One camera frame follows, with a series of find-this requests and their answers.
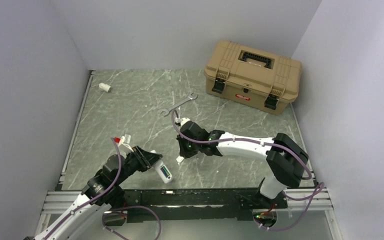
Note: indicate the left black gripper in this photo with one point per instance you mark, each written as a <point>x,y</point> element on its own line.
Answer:
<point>145,159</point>

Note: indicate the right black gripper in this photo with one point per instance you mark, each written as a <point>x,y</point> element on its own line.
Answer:
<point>183,152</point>

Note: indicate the blue AAA battery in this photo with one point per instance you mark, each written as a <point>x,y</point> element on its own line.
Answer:
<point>165,172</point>

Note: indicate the white remote control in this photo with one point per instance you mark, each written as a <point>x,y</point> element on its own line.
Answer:
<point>159,166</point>

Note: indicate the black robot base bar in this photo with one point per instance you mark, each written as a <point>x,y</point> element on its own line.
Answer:
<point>196,204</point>

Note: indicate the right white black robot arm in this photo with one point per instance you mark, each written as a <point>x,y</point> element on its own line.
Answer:
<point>287,161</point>

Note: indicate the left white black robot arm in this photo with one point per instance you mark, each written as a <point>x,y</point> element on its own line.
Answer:
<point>84,208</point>

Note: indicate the white remote battery cover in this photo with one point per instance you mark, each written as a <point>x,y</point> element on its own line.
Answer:
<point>104,87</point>

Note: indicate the silver open-end wrench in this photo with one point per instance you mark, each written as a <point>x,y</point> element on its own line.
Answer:
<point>166,111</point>

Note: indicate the tan plastic toolbox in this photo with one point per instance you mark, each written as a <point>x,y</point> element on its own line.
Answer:
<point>256,78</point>

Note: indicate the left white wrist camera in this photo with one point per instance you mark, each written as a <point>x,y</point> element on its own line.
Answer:
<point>123,140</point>

